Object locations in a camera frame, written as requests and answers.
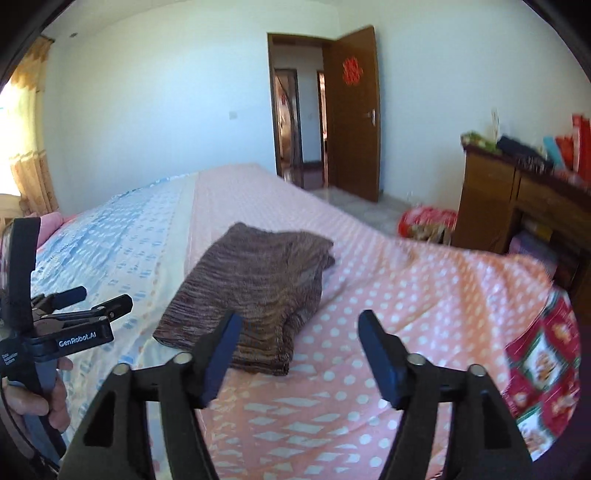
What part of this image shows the brown knitted sweater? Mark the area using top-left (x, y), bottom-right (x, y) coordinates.
top-left (152, 222), bottom-right (336, 377)

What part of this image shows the red paper door decoration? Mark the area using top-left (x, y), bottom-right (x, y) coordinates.
top-left (342, 56), bottom-right (363, 86)

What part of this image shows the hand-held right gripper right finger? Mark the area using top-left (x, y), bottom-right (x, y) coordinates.
top-left (358, 309), bottom-right (534, 480)

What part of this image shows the green patterned packet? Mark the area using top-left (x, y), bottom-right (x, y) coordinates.
top-left (462, 131), bottom-right (498, 150)

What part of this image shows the yellow patterned curtain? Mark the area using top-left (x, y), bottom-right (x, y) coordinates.
top-left (9, 37), bottom-right (58, 215)

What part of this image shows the pink folded blanket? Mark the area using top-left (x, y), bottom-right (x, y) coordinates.
top-left (37, 211), bottom-right (63, 246)

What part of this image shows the brown door frame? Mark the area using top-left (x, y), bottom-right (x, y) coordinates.
top-left (267, 31), bottom-right (333, 178)

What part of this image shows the brown wooden door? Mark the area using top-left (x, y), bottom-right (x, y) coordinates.
top-left (321, 25), bottom-right (382, 204)

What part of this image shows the red printed blanket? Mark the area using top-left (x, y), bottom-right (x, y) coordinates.
top-left (503, 288), bottom-right (583, 464)

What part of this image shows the red patterned bag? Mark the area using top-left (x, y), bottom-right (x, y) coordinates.
top-left (398, 206), bottom-right (459, 243)

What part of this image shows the blue and pink dotted bedsheet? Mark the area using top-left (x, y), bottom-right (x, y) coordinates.
top-left (28, 162), bottom-right (555, 480)

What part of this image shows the person's left hand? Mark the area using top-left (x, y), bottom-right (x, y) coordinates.
top-left (0, 357), bottom-right (75, 435)

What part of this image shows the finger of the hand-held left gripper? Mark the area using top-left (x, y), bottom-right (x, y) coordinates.
top-left (31, 285), bottom-right (88, 311)
top-left (54, 295), bottom-right (134, 325)

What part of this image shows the wooden cabinet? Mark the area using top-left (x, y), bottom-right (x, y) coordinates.
top-left (450, 144), bottom-right (591, 305)

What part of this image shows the red box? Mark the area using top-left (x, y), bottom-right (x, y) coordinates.
top-left (554, 114), bottom-right (591, 182)

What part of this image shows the dark cloth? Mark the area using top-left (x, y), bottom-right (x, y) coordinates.
top-left (496, 135), bottom-right (555, 172)

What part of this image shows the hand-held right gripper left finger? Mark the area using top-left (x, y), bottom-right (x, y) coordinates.
top-left (69, 310), bottom-right (244, 480)

